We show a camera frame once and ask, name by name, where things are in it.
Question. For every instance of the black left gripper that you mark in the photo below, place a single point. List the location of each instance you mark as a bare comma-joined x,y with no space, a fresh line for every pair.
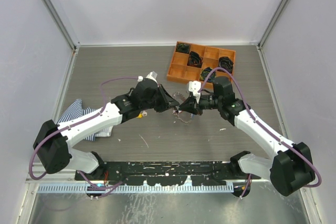
169,103

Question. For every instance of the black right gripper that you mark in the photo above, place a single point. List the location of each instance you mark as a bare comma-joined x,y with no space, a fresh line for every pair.
190,106

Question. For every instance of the large metal disc keyring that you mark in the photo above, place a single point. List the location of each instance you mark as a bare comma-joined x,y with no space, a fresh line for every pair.
182,116

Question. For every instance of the key with yellow tag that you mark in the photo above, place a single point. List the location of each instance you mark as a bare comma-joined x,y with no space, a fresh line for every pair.
142,114

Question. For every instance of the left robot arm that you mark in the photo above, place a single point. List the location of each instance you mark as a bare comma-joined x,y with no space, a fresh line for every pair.
54,144

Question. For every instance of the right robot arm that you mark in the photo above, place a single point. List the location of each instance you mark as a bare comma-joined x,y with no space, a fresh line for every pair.
288,165

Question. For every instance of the blue yellow rolled belt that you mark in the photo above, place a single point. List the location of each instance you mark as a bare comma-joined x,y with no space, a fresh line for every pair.
208,74

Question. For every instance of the orange wooden compartment tray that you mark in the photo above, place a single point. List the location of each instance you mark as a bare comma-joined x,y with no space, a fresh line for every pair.
180,72

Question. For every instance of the black rolled belt middle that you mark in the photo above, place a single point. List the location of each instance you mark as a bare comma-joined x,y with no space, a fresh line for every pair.
194,60

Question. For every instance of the black rolled belt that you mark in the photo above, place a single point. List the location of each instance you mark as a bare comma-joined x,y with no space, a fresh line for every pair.
182,47
194,60
226,63

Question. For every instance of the black rolled belt back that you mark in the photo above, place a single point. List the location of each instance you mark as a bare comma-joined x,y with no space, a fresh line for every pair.
182,47

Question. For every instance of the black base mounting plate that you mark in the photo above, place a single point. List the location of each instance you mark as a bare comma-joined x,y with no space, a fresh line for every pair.
207,173

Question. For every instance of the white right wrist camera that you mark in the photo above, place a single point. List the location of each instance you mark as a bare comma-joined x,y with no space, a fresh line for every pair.
193,87

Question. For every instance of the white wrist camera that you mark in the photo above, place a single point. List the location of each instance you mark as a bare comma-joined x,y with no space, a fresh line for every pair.
151,76
193,87

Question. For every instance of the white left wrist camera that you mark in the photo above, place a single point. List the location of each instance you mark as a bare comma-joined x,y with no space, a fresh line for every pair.
151,76

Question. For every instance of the slotted cable duct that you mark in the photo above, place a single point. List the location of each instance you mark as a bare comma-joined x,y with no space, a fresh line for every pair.
73,188

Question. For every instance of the aluminium frame rail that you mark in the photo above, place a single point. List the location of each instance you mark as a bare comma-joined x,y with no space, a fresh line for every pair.
66,175

